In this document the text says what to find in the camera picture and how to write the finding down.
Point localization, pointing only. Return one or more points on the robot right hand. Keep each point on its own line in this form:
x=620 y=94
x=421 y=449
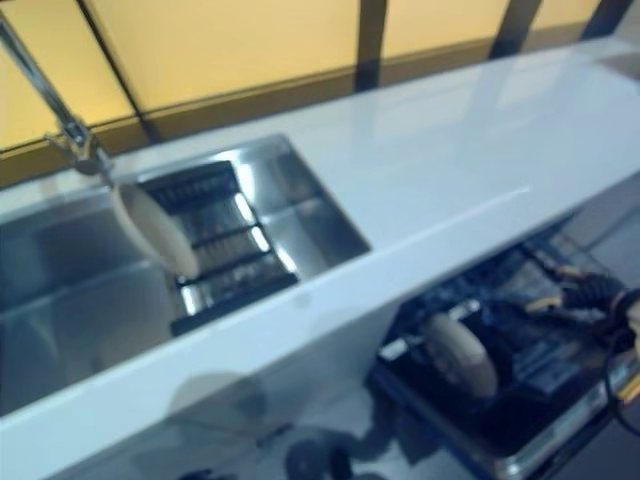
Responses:
x=590 y=295

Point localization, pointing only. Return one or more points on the beige ceramic plate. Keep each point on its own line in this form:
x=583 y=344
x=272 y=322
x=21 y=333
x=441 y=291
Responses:
x=465 y=355
x=160 y=235

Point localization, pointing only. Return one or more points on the open dishwasher rack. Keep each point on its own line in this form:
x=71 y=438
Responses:
x=500 y=430

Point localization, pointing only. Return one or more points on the white glossy base cabinet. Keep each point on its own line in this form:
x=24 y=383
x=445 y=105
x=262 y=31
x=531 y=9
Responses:
x=250 y=380

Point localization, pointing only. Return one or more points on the black sink dish rack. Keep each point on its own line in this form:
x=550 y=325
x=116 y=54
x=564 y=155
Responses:
x=220 y=250

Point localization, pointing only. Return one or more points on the stainless steel sink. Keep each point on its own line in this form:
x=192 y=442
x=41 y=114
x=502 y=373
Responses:
x=75 y=280

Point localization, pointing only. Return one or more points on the chrome gooseneck faucet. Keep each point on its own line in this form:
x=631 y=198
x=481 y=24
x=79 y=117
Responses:
x=35 y=85

